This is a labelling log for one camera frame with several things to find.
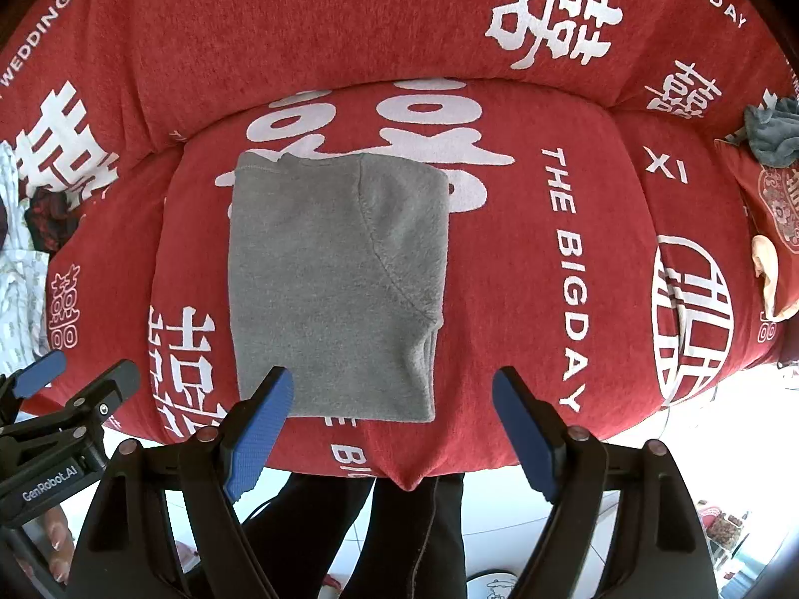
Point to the dark red black garment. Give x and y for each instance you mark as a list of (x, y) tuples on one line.
[(50, 221)]

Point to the white slipper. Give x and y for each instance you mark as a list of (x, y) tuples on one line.
[(491, 585)]

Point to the black trouser legs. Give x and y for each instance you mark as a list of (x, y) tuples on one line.
[(413, 547)]

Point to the white patterned garment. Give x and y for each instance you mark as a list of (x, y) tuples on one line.
[(23, 279)]

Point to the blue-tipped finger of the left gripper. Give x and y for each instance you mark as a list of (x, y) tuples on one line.
[(25, 383)]

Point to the grey knit sweater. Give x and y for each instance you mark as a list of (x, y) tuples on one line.
[(337, 273)]

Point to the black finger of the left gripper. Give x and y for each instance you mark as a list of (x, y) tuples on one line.
[(84, 414)]

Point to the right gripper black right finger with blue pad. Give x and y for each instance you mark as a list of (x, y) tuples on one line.
[(658, 548)]

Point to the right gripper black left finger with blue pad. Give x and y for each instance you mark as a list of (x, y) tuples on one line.
[(126, 547)]

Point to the grey-blue cloth on sofa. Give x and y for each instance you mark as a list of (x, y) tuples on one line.
[(773, 133)]

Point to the person's left hand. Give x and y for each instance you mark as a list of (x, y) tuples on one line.
[(53, 527)]

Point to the red embroidered cushion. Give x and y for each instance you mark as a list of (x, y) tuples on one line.
[(771, 196)]

